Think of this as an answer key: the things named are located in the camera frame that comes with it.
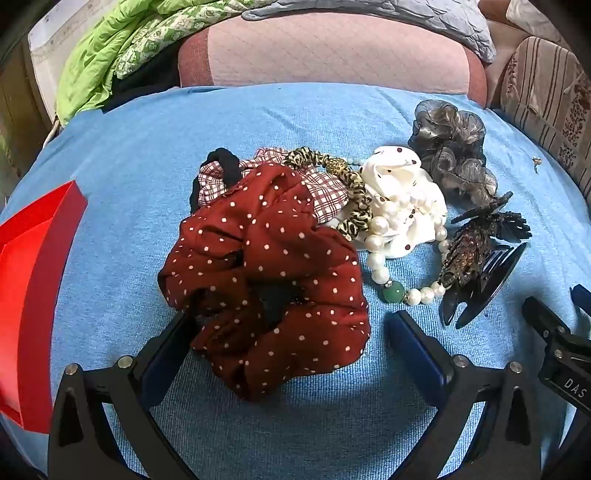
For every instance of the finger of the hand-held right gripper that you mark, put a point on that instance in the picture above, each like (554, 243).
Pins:
(547, 318)
(582, 300)

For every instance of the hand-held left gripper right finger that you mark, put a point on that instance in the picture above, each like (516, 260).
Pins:
(415, 350)

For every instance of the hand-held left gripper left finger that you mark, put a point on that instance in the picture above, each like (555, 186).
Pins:
(157, 364)

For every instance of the black rhinestone hair claw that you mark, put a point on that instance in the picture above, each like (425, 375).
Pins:
(461, 249)

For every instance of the red box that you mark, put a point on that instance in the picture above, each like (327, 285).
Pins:
(27, 295)

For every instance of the red polka dot scrunchie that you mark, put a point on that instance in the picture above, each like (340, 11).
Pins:
(300, 258)

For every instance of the grey organza scrunchie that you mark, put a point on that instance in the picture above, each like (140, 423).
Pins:
(443, 134)

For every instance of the small metal trinket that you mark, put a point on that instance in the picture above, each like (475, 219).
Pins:
(536, 162)

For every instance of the red plaid scrunchie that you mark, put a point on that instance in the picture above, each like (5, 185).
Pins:
(328, 194)

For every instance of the white dotted scrunchie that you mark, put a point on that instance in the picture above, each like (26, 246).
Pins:
(392, 170)

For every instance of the striped patterned cushion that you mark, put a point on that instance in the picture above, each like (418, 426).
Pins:
(545, 92)

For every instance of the dark cloth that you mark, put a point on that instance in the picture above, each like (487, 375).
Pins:
(143, 85)

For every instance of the white patterned pillow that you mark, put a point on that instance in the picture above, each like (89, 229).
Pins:
(531, 14)

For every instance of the green quilted blanket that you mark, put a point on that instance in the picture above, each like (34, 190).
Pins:
(92, 60)

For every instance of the pink cushion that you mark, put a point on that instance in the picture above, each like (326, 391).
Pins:
(323, 50)

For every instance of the grey quilted pillow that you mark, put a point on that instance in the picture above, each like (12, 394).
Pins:
(415, 14)

